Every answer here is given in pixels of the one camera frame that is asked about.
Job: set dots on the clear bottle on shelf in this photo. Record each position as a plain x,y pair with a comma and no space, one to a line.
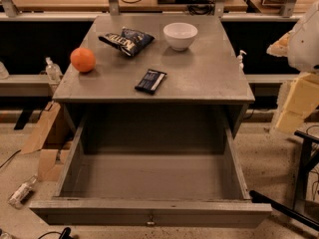
53,71

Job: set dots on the clear bottle on floor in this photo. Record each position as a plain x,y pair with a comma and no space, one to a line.
22,191

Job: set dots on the dark blue snack packet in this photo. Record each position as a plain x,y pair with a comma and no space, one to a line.
150,81

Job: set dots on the white bowl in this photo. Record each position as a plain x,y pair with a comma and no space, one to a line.
179,35

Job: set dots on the white pump bottle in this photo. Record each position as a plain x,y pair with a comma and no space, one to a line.
240,57

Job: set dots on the blue chip bag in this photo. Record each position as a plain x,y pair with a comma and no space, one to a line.
130,41

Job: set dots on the orange fruit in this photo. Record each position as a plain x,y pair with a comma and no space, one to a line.
83,60

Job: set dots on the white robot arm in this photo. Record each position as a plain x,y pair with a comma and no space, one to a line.
301,44

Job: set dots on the foam gripper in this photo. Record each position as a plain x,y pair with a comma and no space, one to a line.
305,45

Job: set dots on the grey top drawer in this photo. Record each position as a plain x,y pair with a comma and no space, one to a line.
192,178

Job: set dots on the black metal stand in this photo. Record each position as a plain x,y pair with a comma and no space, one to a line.
307,163

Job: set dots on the grey wooden cabinet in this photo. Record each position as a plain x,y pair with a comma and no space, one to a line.
205,73

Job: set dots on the brown cardboard box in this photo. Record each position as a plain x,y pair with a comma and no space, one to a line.
50,136

